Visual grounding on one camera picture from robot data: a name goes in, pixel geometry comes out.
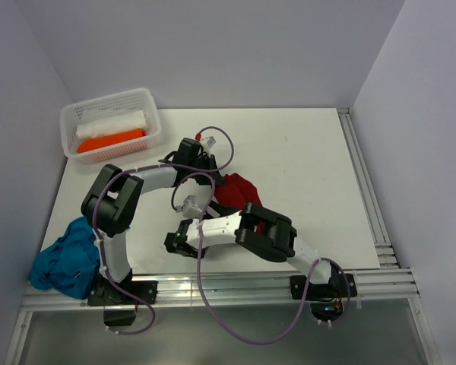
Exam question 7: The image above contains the dark red t shirt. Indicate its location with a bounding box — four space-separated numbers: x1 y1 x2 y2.
214 173 263 233

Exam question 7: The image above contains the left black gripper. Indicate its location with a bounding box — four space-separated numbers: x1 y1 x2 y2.
188 154 225 186

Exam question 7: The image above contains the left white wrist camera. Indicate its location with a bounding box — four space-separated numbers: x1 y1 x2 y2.
195 133 216 154

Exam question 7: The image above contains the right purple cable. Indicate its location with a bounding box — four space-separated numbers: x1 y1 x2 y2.
171 173 353 346

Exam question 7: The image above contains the aluminium rail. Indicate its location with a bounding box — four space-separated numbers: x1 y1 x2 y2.
19 268 420 313
337 108 401 269

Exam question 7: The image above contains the rolled white t shirt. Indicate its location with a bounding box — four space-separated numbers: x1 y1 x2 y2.
76 110 148 139

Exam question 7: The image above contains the white plastic basket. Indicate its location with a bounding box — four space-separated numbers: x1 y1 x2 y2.
59 88 163 163

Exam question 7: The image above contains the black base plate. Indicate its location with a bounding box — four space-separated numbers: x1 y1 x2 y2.
290 273 358 301
87 277 158 306

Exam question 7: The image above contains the front aluminium rail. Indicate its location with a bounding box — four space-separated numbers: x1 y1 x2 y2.
19 268 420 313

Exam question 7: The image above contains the teal blue t shirt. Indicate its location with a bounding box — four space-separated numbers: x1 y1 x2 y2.
30 217 100 300

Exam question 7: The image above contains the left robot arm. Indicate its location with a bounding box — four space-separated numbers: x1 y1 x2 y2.
81 135 223 306

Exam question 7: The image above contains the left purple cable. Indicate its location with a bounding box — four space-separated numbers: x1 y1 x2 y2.
91 125 236 336

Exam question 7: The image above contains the purple cable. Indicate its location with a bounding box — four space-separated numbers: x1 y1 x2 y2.
171 173 353 346
91 125 236 336

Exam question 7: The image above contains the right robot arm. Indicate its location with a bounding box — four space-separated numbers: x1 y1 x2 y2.
164 202 340 297

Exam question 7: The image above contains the rolled orange t shirt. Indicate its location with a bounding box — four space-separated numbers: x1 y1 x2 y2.
77 129 147 153

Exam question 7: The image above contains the right side aluminium rail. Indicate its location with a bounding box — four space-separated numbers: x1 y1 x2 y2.
337 108 401 269

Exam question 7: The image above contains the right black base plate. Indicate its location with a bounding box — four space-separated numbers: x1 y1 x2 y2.
290 273 358 301

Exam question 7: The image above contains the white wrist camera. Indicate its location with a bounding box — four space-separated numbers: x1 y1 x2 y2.
195 133 216 154
175 195 203 219

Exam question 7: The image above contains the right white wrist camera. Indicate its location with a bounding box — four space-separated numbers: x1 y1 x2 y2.
175 195 203 219

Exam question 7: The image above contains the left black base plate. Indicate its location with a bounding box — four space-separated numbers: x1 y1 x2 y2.
87 277 158 306

